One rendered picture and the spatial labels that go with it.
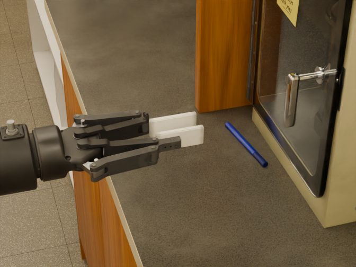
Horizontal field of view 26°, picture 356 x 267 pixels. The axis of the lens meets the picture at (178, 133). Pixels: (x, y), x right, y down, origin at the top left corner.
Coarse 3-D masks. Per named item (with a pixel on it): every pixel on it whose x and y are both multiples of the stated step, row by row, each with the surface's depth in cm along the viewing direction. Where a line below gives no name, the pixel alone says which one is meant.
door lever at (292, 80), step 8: (312, 72) 112; (320, 72) 112; (288, 80) 111; (296, 80) 111; (304, 80) 112; (312, 80) 112; (320, 80) 112; (288, 88) 112; (296, 88) 112; (288, 96) 113; (296, 96) 113; (288, 104) 113; (296, 104) 114; (288, 112) 114; (288, 120) 115
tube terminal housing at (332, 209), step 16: (352, 16) 103; (352, 32) 103; (352, 48) 105; (352, 64) 106; (352, 80) 108; (352, 96) 110; (256, 112) 145; (336, 112) 112; (352, 112) 111; (336, 128) 113; (352, 128) 113; (272, 144) 140; (336, 144) 114; (352, 144) 115; (288, 160) 134; (336, 160) 116; (352, 160) 117; (336, 176) 118; (352, 176) 119; (304, 192) 129; (336, 192) 120; (352, 192) 121; (320, 208) 124; (336, 208) 122; (352, 208) 123; (336, 224) 124
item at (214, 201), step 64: (64, 0) 191; (128, 0) 191; (192, 0) 191; (128, 64) 166; (192, 64) 166; (256, 128) 147; (128, 192) 131; (192, 192) 131; (256, 192) 131; (192, 256) 119; (256, 256) 119; (320, 256) 119
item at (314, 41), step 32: (320, 0) 108; (288, 32) 121; (320, 32) 110; (256, 64) 138; (288, 64) 123; (320, 64) 112; (256, 96) 141; (320, 96) 114; (288, 128) 128; (320, 128) 116; (320, 160) 118; (320, 192) 120
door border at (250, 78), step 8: (256, 0) 132; (256, 8) 133; (256, 16) 134; (256, 24) 134; (256, 32) 135; (256, 40) 136; (344, 48) 105; (248, 56) 140; (248, 80) 142; (336, 104) 111; (328, 160) 117
